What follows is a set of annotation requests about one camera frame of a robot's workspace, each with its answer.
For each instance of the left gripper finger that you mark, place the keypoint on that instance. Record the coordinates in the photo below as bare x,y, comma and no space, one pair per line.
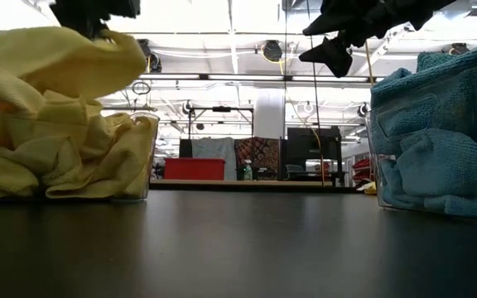
87,28

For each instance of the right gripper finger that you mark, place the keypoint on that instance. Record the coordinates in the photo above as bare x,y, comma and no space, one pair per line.
338,18
333,58

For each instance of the teal microfiber towel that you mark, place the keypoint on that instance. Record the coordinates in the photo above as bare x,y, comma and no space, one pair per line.
449,66

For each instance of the blue microfiber towel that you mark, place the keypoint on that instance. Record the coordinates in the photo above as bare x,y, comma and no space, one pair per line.
449,178

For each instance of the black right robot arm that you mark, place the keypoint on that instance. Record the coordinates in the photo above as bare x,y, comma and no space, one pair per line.
433,10

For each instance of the clear plastic basket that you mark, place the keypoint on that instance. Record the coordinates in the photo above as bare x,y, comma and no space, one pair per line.
374,124
152,136

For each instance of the white column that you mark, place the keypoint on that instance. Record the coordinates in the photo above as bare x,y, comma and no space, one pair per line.
269,113

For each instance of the black cabinet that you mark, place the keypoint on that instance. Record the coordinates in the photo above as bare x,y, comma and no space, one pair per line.
304,142

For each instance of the red shelf bins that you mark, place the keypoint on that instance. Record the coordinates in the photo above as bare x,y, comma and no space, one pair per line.
362,167

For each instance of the patterned tapestry cloth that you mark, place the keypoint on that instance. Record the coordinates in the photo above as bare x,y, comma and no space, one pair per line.
259,153

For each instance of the green spray bottle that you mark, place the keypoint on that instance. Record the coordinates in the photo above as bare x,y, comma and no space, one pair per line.
247,171

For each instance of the grey hanging cloth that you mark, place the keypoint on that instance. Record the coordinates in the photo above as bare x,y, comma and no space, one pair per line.
213,147

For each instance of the small black box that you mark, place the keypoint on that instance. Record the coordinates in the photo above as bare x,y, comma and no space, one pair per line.
185,148

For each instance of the red storage bin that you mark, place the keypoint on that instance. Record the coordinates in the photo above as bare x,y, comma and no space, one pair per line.
195,169

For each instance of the black metal frame stand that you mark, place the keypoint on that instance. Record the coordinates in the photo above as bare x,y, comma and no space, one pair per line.
221,109

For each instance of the black table frame rail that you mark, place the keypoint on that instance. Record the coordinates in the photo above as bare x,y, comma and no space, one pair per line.
242,188

